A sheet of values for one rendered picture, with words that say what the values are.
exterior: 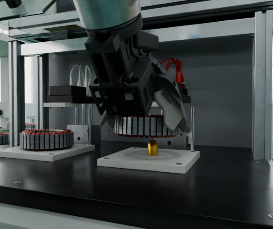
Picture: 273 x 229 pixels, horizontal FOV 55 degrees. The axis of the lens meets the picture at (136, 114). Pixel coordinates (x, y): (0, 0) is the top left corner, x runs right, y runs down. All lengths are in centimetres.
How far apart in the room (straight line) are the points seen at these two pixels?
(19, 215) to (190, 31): 46
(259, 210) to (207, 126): 45
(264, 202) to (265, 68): 31
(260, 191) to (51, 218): 24
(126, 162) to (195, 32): 31
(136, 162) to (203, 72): 38
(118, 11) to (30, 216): 24
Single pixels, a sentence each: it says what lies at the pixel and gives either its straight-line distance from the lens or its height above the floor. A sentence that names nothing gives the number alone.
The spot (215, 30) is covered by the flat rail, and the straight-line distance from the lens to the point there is 58.
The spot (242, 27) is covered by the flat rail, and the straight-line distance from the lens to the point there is 58.
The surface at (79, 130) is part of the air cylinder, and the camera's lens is 70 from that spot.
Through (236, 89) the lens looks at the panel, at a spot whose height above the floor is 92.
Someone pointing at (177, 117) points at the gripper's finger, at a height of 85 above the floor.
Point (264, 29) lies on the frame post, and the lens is 58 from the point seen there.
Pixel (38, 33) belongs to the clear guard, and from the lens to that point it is 75.
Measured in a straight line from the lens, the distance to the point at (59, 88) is 65.
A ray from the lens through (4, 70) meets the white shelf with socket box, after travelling 172.
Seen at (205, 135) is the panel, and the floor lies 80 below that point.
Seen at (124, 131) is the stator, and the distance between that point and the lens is 42.
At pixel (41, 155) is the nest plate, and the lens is 53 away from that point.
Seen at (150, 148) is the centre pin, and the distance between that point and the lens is 48.
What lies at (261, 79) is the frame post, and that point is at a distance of 56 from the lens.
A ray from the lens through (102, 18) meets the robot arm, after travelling 31.
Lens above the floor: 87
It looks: 1 degrees down
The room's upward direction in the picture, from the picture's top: straight up
